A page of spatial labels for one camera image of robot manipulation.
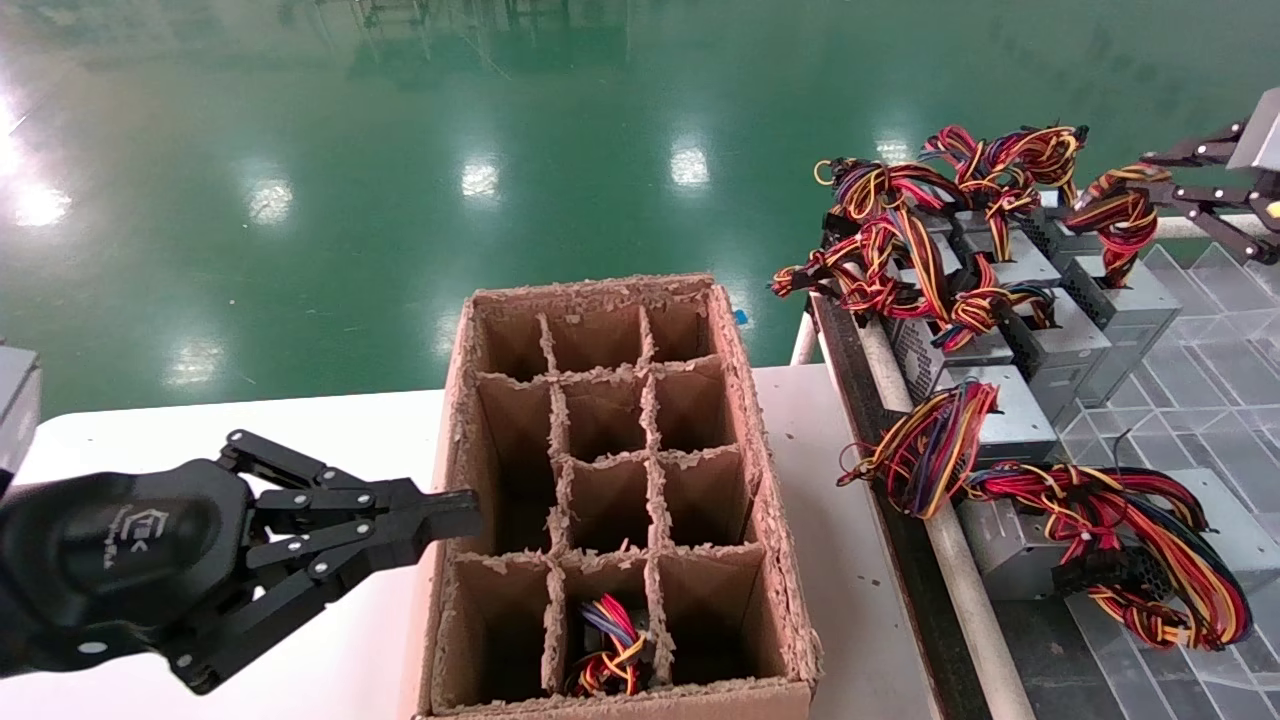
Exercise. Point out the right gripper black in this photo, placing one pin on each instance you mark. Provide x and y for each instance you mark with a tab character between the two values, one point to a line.
1268	184

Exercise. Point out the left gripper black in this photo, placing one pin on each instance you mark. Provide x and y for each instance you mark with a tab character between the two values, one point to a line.
120	560

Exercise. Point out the clear acrylic divider tray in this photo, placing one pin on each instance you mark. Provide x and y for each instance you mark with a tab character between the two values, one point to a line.
1230	420

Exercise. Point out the cardboard box with dividers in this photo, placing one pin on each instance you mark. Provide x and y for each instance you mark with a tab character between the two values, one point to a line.
610	500

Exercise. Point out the right wrist grey camera box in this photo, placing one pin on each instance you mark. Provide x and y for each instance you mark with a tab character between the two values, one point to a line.
1262	130

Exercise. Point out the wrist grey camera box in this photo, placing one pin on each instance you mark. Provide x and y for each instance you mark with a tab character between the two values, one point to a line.
1262	130
15	410

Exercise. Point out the left wrist grey camera box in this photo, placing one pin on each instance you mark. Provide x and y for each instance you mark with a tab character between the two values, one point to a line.
15	410

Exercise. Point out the white short post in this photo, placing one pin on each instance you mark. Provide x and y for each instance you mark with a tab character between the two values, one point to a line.
803	345

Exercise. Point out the white round side rail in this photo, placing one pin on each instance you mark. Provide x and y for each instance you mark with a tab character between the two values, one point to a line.
965	600

